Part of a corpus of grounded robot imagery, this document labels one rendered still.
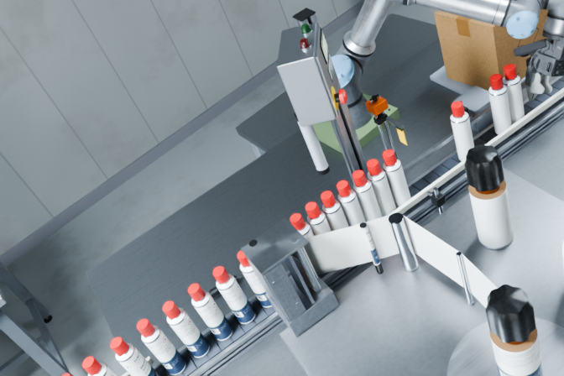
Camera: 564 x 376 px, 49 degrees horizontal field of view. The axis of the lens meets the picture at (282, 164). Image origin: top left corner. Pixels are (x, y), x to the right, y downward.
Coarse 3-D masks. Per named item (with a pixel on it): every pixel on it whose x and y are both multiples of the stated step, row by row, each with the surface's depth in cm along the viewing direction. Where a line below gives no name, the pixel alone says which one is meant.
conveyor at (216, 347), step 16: (560, 80) 198; (544, 96) 195; (528, 112) 191; (544, 112) 189; (448, 160) 188; (432, 176) 185; (416, 192) 182; (432, 192) 180; (416, 208) 178; (256, 304) 171; (256, 320) 167; (208, 336) 169; (240, 336) 165; (208, 352) 165; (192, 368) 162
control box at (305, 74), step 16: (288, 32) 154; (320, 32) 152; (288, 48) 148; (320, 48) 148; (288, 64) 143; (304, 64) 143; (320, 64) 143; (288, 80) 146; (304, 80) 146; (320, 80) 146; (336, 80) 161; (304, 96) 149; (320, 96) 149; (304, 112) 152; (320, 112) 152; (336, 112) 152
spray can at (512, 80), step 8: (512, 64) 178; (504, 72) 179; (512, 72) 177; (504, 80) 180; (512, 80) 179; (512, 88) 180; (520, 88) 181; (512, 96) 182; (520, 96) 182; (512, 104) 184; (520, 104) 184; (512, 112) 186; (520, 112) 186; (512, 120) 188
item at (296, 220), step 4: (292, 216) 162; (296, 216) 162; (300, 216) 161; (292, 220) 161; (296, 220) 161; (300, 220) 161; (292, 224) 162; (296, 224) 161; (300, 224) 161; (304, 224) 162; (308, 224) 164; (296, 228) 162; (300, 228) 162; (304, 228) 163; (308, 228) 163; (300, 232) 162; (304, 232) 162; (308, 232) 163; (312, 232) 165; (304, 236) 163; (308, 236) 163; (312, 236) 165
